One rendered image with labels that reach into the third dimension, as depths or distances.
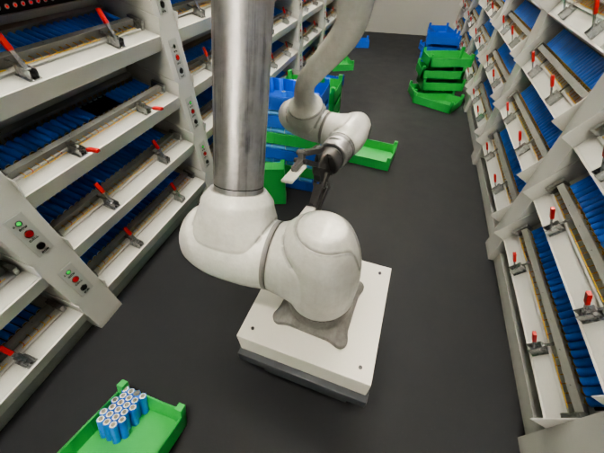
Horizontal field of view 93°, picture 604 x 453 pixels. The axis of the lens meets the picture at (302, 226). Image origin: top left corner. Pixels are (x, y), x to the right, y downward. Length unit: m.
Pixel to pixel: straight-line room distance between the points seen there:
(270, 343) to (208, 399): 0.34
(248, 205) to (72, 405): 0.80
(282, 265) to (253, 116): 0.27
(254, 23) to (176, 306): 0.90
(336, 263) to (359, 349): 0.26
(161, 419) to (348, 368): 0.55
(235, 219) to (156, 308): 0.67
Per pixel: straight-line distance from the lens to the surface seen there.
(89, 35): 1.10
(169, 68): 1.22
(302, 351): 0.69
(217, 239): 0.57
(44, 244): 0.97
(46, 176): 0.96
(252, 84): 0.53
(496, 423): 1.06
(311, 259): 0.49
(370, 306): 0.75
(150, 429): 0.99
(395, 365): 1.00
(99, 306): 1.16
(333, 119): 0.91
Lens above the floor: 0.92
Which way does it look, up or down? 46 degrees down
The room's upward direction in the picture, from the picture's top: straight up
